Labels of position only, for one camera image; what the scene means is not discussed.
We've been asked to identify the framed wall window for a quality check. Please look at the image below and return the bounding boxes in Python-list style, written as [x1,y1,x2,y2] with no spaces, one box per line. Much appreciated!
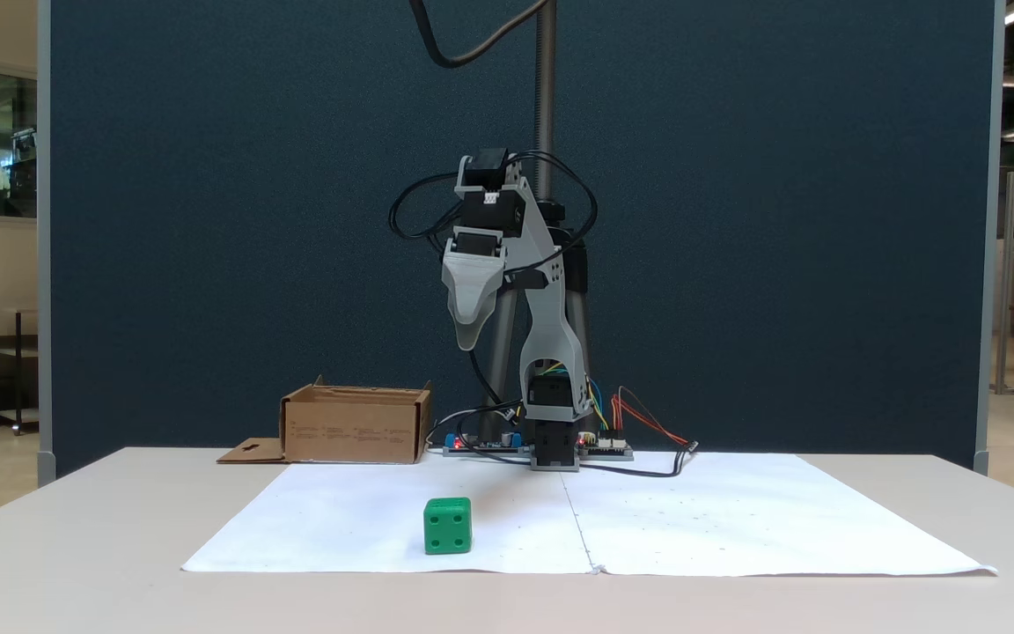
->
[0,60,39,228]

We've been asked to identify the blue power circuit board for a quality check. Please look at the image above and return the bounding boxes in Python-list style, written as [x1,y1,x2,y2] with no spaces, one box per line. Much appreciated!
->
[442,429,533,459]

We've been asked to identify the thick black camera cable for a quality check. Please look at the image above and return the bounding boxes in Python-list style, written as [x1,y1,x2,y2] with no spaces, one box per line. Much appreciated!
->
[408,0,552,70]

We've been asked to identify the yellow blue green wires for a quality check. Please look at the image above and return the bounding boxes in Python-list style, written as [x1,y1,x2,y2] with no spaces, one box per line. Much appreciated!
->
[584,374,611,432]

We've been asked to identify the thin black servo wires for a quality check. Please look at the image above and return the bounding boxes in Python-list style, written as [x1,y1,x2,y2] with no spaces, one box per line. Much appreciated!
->
[388,150,600,441]

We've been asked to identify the motor controller circuit board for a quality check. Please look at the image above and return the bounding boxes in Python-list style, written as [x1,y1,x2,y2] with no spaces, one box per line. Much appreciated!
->
[579,430,636,461]

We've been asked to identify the orange wires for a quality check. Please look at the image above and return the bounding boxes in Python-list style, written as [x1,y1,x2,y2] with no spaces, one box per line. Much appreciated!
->
[610,387,693,447]

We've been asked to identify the white paper sheet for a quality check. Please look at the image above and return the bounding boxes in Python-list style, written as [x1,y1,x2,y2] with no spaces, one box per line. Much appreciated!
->
[564,453,999,578]
[181,460,596,575]

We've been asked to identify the black cable with connector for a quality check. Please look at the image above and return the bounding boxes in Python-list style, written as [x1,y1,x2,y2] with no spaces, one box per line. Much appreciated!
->
[577,440,700,479]

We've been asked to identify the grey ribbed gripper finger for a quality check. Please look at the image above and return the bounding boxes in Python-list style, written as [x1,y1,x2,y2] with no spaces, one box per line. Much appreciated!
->
[442,255,508,351]

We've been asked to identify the black camera tripod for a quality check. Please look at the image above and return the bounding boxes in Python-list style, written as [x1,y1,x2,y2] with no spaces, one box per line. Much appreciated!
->
[476,0,596,446]

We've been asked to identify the brown cardboard box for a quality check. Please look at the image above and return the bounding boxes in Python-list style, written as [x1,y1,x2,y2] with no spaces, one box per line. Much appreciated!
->
[217,376,434,466]

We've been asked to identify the dark blue partition panel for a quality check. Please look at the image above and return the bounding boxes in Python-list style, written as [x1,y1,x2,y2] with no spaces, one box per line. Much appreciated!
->
[38,0,1003,476]

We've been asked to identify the green die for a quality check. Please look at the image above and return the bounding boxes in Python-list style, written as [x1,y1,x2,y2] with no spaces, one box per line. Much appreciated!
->
[423,498,474,557]

